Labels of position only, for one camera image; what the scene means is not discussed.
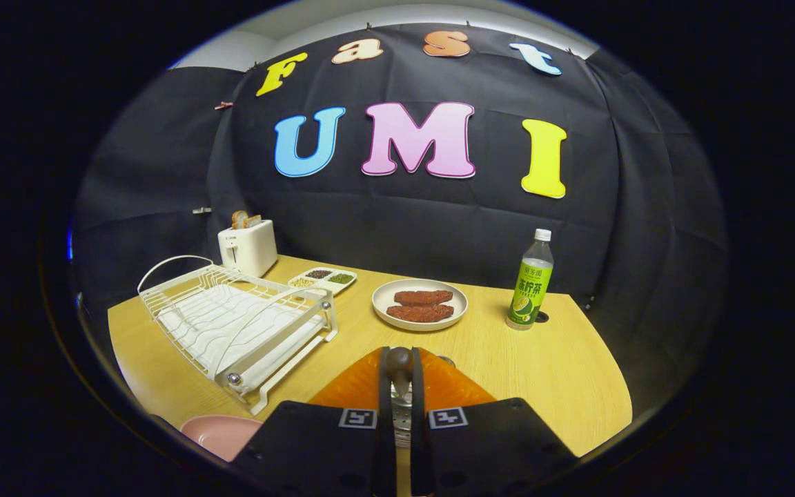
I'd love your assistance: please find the green label drink bottle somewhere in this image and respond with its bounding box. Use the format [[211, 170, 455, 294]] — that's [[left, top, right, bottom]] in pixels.
[[506, 228, 555, 331]]

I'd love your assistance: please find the white divided snack tray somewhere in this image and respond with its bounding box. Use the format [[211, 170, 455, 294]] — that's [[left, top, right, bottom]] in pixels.
[[288, 266, 357, 296]]

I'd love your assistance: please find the metal spoon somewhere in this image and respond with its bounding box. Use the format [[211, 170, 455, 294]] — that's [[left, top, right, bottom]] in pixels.
[[385, 347, 415, 405]]

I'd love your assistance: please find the pink plate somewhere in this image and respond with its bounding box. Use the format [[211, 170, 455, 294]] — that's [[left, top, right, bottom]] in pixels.
[[180, 414, 264, 462]]

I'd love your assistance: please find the black backdrop cloth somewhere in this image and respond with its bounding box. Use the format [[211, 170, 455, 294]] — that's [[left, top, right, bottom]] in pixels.
[[70, 23, 728, 415]]

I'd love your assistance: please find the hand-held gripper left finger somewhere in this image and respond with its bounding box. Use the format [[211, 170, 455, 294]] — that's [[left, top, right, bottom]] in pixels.
[[230, 347, 397, 497]]

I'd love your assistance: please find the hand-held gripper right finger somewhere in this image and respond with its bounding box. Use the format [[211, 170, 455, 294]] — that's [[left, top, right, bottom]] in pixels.
[[409, 347, 579, 497]]

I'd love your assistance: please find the white wire dish rack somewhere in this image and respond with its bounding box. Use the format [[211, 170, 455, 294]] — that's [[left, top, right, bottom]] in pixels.
[[137, 255, 338, 416]]

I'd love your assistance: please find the brown meat patty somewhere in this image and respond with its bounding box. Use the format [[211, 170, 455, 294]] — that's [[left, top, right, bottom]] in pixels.
[[393, 290, 454, 306], [386, 304, 455, 323]]

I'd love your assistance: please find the cream round plate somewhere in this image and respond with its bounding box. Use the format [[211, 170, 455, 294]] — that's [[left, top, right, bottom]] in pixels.
[[372, 278, 469, 332]]

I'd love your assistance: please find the white ribbed drain tray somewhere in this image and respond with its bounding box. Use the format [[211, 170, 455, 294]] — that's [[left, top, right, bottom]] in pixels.
[[156, 284, 326, 391]]

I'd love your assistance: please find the white toaster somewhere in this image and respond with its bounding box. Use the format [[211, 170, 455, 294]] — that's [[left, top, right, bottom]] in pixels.
[[217, 220, 279, 278]]

